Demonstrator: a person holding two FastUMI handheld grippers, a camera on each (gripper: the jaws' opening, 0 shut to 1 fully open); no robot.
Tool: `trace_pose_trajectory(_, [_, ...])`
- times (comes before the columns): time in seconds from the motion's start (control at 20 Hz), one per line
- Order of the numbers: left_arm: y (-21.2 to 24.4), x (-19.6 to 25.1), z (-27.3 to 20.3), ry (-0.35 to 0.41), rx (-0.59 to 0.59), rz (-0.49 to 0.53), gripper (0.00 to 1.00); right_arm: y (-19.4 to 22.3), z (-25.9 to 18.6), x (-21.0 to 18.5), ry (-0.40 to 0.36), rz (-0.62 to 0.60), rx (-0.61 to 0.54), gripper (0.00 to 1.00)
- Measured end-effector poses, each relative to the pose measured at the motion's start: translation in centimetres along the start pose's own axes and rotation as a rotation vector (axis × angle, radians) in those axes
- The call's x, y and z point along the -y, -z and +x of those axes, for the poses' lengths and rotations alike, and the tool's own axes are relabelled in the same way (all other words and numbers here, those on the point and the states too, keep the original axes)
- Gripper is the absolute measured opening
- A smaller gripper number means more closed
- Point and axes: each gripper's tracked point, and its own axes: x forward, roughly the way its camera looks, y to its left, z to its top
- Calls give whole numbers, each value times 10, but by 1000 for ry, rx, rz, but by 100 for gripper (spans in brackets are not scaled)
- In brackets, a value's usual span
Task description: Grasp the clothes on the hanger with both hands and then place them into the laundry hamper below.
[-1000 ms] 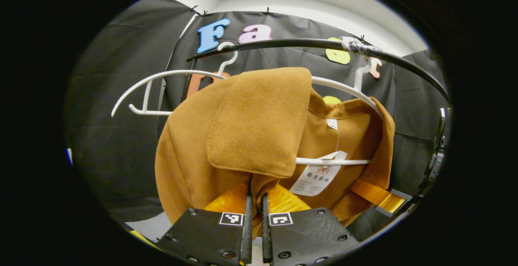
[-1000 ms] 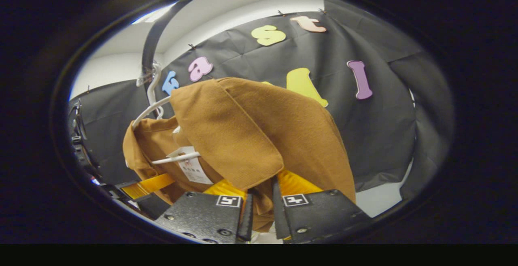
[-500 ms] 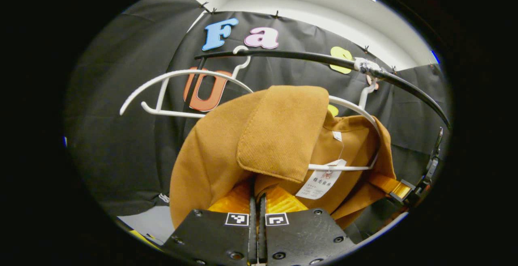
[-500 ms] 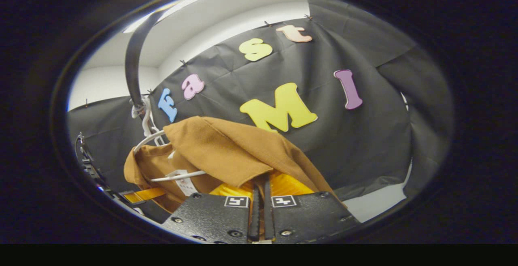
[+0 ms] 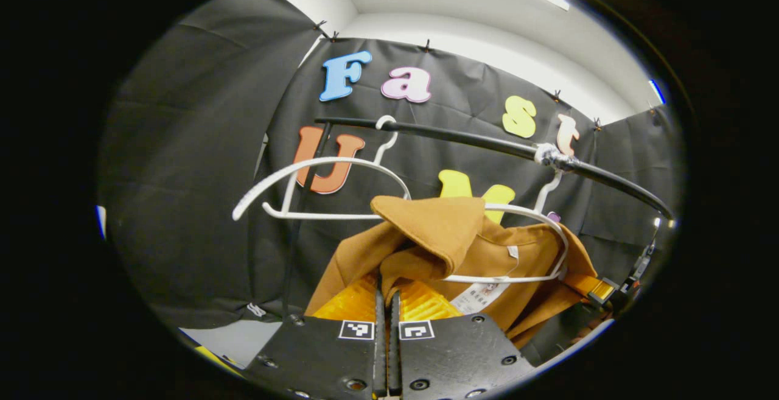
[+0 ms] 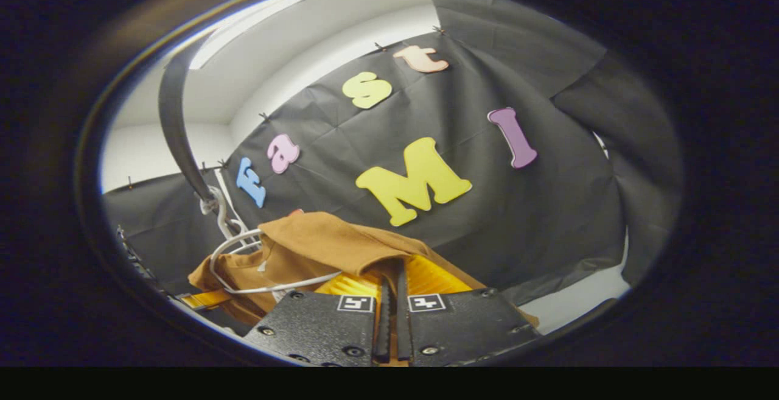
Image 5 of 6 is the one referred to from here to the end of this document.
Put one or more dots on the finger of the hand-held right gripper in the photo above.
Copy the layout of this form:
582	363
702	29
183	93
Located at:
593	287

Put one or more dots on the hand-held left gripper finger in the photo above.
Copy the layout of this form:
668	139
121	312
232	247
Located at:
380	351
395	351

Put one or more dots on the white plastic hanger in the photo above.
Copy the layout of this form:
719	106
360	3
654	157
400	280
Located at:
316	165
548	220

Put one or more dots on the brown shirt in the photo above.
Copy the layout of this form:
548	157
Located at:
438	229

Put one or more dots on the black clothes rack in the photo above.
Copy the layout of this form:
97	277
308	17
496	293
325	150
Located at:
462	139

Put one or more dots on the black backdrop cloth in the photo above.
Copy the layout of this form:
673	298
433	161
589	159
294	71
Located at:
182	144

